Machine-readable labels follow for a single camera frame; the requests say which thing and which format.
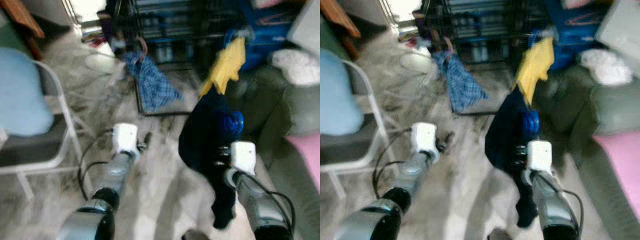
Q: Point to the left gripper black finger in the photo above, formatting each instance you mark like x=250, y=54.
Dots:
x=147, y=138
x=449, y=138

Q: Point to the navy blue garment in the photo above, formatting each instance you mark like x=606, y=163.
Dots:
x=505, y=145
x=205, y=145

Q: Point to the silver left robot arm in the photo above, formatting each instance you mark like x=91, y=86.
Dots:
x=112, y=172
x=412, y=172

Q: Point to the pink plastic hanger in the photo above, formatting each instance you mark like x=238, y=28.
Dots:
x=145, y=47
x=451, y=47

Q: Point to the blue plaid shirt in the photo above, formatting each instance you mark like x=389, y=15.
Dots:
x=462, y=87
x=152, y=87

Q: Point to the dark green sofa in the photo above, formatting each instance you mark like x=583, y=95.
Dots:
x=272, y=115
x=590, y=115

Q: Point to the robot right leg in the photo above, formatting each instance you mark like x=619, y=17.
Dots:
x=196, y=235
x=500, y=235

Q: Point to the pink mat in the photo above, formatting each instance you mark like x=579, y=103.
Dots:
x=622, y=170
x=307, y=155

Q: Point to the yellow shirt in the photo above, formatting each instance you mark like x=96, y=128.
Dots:
x=535, y=65
x=227, y=65

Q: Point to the white grey folding chair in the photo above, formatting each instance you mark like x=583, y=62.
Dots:
x=345, y=150
x=30, y=150

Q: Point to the light blue pillow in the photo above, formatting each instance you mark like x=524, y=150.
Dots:
x=340, y=95
x=22, y=95

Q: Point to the dark purple bin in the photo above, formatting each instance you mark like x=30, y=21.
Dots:
x=110, y=30

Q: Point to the black metal drying rack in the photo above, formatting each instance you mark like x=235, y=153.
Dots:
x=475, y=25
x=170, y=25

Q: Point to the white crumpled cloth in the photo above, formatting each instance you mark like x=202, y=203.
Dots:
x=295, y=65
x=605, y=65

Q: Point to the blue plastic storage box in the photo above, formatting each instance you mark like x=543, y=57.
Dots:
x=575, y=30
x=265, y=30

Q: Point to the grey white plastic bin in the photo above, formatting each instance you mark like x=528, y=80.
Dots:
x=307, y=27
x=620, y=30

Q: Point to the brown wooden furniture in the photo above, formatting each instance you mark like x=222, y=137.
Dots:
x=22, y=15
x=340, y=17

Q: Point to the green bin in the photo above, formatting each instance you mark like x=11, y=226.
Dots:
x=10, y=37

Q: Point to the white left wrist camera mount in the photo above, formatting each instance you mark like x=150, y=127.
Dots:
x=125, y=137
x=425, y=137

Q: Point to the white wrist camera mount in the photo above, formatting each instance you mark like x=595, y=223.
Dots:
x=244, y=155
x=125, y=137
x=540, y=155
x=425, y=137

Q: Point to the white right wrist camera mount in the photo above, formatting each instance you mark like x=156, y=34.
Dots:
x=540, y=155
x=244, y=155

